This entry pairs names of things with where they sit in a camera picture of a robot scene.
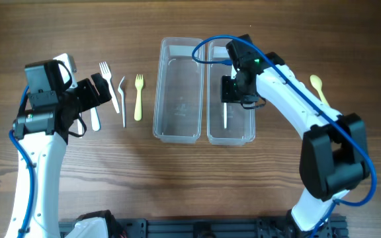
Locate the yellow plastic spoon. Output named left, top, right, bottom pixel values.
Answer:
left=310, top=75, right=329, bottom=106

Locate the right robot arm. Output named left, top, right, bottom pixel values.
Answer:
left=221, top=34, right=377, bottom=237

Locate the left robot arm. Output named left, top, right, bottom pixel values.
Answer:
left=5, top=59, right=111, bottom=237

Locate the clear plastic container right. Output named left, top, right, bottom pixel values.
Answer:
left=206, top=38, right=256, bottom=146

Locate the clear plastic container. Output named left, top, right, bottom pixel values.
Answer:
left=206, top=38, right=256, bottom=146
left=153, top=37, right=204, bottom=143

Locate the clear plastic container left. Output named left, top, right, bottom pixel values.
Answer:
left=153, top=37, right=204, bottom=143

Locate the white plastic fork large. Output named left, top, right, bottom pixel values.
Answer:
left=99, top=61, right=120, bottom=114

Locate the white plastic fork curved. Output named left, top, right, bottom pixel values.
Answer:
left=118, top=77, right=126, bottom=128

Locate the white fork under gripper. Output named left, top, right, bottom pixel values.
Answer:
left=77, top=113, right=83, bottom=135

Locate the yellow plastic fork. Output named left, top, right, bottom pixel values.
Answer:
left=134, top=74, right=144, bottom=121

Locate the white fork thick handle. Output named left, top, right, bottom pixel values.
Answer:
left=90, top=107, right=101, bottom=132

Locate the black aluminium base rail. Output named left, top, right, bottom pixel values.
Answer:
left=58, top=215, right=347, bottom=238

